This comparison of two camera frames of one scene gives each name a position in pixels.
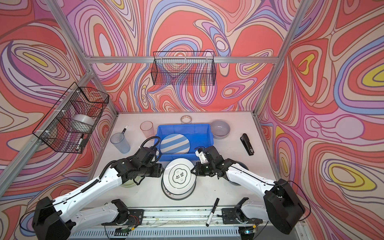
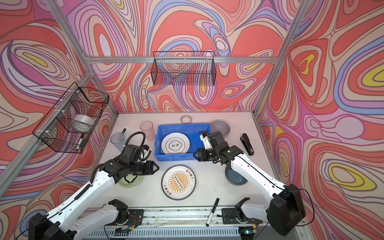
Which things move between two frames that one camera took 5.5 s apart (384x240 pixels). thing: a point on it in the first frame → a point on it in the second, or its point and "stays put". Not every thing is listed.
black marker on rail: [211, 214] stays put
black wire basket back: [184, 68] stays put
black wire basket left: [69, 125] stays put
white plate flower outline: [177, 176] → [175, 143]
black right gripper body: [205, 169] → [208, 155]
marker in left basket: [80, 142] stays put
